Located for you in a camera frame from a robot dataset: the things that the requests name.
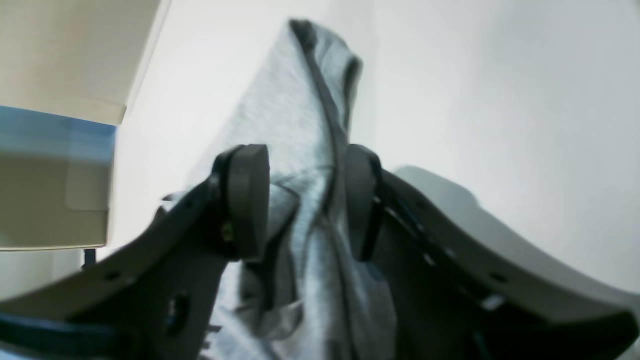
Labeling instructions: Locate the grey T-shirt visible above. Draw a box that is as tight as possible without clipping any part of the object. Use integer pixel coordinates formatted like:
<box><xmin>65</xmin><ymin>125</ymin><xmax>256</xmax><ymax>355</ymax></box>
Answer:
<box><xmin>185</xmin><ymin>19</ymin><xmax>397</xmax><ymax>360</ymax></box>

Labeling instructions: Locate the beige bin right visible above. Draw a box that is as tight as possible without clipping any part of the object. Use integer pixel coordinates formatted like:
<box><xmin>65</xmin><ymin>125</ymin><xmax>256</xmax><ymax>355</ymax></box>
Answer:
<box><xmin>0</xmin><ymin>0</ymin><xmax>170</xmax><ymax>252</ymax></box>

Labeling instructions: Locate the blue blurred object corner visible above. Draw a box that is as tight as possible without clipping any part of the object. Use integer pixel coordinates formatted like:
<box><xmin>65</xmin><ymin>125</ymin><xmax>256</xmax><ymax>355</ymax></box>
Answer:
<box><xmin>0</xmin><ymin>105</ymin><xmax>117</xmax><ymax>164</ymax></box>

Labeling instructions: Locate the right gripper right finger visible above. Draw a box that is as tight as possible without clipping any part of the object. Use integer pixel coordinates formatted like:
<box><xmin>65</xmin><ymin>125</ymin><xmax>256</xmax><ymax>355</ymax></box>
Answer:
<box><xmin>344</xmin><ymin>144</ymin><xmax>639</xmax><ymax>360</ymax></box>

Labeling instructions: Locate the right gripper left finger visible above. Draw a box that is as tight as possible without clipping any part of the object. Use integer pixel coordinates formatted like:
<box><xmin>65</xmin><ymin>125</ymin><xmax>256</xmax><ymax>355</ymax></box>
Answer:
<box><xmin>0</xmin><ymin>145</ymin><xmax>270</xmax><ymax>360</ymax></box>

